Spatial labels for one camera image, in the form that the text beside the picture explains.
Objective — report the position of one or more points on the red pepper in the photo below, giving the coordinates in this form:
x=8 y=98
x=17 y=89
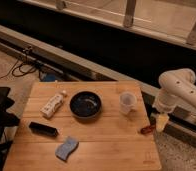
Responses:
x=148 y=129

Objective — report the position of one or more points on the dark blue bowl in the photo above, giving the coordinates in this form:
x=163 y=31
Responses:
x=85 y=104

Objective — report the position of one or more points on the clear plastic cup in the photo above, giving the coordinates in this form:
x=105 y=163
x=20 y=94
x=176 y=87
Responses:
x=128 y=102

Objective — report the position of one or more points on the black chair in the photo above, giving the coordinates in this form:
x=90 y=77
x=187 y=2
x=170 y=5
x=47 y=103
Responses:
x=6 y=120

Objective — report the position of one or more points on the blue sponge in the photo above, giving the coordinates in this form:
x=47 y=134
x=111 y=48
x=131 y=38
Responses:
x=64 y=150

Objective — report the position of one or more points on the blue object on floor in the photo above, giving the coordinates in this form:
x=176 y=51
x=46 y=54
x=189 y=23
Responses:
x=48 y=78

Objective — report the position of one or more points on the white bottle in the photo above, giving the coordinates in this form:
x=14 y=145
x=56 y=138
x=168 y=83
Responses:
x=53 y=104

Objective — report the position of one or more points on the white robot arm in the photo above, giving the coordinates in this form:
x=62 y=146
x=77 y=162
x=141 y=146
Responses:
x=175 y=85

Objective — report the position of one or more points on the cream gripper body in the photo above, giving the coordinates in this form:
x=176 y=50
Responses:
x=161 y=122

